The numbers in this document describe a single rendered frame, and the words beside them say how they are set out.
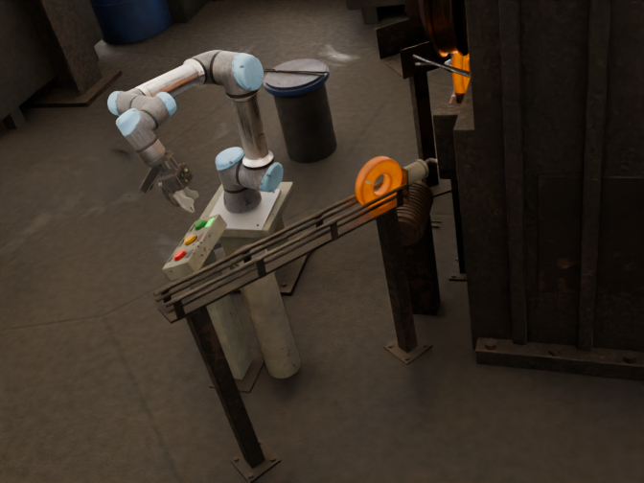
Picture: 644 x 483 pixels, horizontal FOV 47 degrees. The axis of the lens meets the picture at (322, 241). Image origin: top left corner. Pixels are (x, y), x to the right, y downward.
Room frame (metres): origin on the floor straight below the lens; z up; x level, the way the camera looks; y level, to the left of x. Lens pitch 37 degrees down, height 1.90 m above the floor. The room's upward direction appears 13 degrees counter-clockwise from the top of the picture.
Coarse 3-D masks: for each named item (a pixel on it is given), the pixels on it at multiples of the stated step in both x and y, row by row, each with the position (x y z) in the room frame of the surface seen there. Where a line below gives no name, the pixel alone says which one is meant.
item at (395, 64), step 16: (384, 32) 2.87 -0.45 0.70; (400, 32) 2.88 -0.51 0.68; (416, 32) 2.89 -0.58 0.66; (384, 48) 2.87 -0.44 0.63; (400, 48) 2.88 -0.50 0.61; (416, 48) 2.62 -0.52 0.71; (432, 48) 2.63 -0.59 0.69; (400, 64) 2.75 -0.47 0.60; (416, 80) 2.70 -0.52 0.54; (416, 96) 2.70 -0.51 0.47; (416, 112) 2.71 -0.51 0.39; (416, 128) 2.74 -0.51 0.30; (432, 128) 2.71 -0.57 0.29; (432, 144) 2.71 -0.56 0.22; (432, 176) 2.70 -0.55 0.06; (432, 192) 2.66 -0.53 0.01
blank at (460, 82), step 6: (456, 54) 2.13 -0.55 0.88; (468, 54) 2.20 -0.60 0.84; (456, 60) 2.12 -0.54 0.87; (462, 60) 2.11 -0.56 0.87; (456, 66) 2.11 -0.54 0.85; (462, 66) 2.10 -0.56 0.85; (456, 78) 2.10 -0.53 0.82; (462, 78) 2.09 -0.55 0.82; (468, 78) 2.17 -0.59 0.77; (456, 84) 2.10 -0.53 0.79; (462, 84) 2.09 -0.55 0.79; (456, 90) 2.11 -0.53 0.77; (462, 90) 2.10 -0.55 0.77
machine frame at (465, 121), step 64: (512, 0) 1.61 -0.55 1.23; (576, 0) 1.57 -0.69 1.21; (640, 0) 1.52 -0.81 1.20; (512, 64) 1.61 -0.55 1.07; (576, 64) 1.57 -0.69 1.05; (640, 64) 1.51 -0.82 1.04; (512, 128) 1.61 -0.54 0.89; (576, 128) 1.57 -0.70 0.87; (640, 128) 1.51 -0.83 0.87; (512, 192) 1.61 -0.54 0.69; (576, 192) 1.56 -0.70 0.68; (640, 192) 1.49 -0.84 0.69; (512, 256) 1.62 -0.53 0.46; (576, 256) 1.56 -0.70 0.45; (640, 256) 1.48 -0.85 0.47; (512, 320) 1.62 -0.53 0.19; (576, 320) 1.56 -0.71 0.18; (640, 320) 1.48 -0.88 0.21
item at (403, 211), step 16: (416, 192) 1.95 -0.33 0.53; (400, 208) 1.87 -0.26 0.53; (416, 208) 1.88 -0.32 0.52; (400, 224) 1.83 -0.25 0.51; (416, 224) 1.82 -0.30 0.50; (416, 240) 1.82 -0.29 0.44; (432, 240) 1.97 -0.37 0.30; (416, 256) 1.93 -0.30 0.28; (432, 256) 1.95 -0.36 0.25; (416, 272) 1.93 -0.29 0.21; (432, 272) 1.92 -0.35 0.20; (416, 288) 1.93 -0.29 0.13; (432, 288) 1.91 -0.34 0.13; (416, 304) 1.94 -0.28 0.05; (432, 304) 1.91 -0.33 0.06
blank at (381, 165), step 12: (384, 156) 1.81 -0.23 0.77; (372, 168) 1.76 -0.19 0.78; (384, 168) 1.78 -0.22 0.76; (396, 168) 1.80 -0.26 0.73; (360, 180) 1.75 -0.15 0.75; (372, 180) 1.76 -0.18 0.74; (384, 180) 1.81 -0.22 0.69; (396, 180) 1.80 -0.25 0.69; (360, 192) 1.74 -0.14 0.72; (372, 192) 1.75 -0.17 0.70; (384, 192) 1.78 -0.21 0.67; (372, 204) 1.75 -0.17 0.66; (384, 204) 1.77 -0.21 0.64
